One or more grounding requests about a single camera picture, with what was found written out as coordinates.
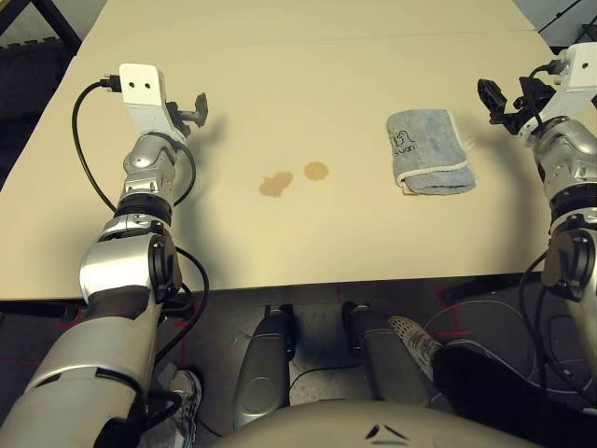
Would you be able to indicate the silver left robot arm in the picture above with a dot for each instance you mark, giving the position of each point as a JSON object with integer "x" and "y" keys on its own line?
{"x": 107, "y": 270}

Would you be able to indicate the black foam floor mat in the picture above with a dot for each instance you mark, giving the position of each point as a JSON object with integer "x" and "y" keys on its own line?
{"x": 23, "y": 93}

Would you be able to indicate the grey robot leg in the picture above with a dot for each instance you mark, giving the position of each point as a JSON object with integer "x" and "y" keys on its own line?
{"x": 263, "y": 373}
{"x": 387, "y": 368}

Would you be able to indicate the blue terry rag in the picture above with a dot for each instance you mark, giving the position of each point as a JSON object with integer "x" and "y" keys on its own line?
{"x": 434, "y": 149}

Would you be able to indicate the white blue-striped sneaker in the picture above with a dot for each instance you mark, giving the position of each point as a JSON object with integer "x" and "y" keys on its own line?
{"x": 189, "y": 401}

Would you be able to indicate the black trouser leg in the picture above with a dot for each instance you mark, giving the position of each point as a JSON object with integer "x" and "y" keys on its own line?
{"x": 480, "y": 373}

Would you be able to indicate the grey left robot leg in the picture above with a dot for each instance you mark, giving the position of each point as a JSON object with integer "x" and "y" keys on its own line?
{"x": 263, "y": 373}

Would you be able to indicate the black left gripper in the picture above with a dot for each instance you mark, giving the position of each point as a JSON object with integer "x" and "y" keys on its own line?
{"x": 179, "y": 119}

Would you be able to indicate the black table frame bar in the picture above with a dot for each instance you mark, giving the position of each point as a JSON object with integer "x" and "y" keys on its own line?
{"x": 37, "y": 310}
{"x": 476, "y": 285}

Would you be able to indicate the black metal frame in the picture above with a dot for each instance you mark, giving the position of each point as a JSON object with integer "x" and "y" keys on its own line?
{"x": 56, "y": 18}

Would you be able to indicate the white mesh shoe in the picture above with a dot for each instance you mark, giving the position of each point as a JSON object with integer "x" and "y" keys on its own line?
{"x": 415, "y": 338}

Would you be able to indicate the grey right robot leg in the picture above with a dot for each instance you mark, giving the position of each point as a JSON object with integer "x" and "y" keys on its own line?
{"x": 387, "y": 368}

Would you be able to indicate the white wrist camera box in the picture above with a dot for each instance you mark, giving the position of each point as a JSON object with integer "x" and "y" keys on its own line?
{"x": 140, "y": 93}
{"x": 580, "y": 70}

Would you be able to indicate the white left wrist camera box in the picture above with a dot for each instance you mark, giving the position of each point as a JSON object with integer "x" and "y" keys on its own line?
{"x": 140, "y": 93}

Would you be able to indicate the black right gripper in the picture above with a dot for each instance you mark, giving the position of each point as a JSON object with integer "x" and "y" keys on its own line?
{"x": 529, "y": 100}

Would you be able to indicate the beige robot torso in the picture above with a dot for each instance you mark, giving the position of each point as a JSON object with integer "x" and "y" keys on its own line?
{"x": 336, "y": 424}

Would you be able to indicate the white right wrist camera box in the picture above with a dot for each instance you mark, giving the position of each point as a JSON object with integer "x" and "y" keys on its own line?
{"x": 580, "y": 70}

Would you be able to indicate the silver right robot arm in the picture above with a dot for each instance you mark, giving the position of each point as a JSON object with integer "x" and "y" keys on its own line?
{"x": 569, "y": 154}

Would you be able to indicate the irregular brown water puddle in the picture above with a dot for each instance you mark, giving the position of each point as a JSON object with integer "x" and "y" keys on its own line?
{"x": 273, "y": 184}

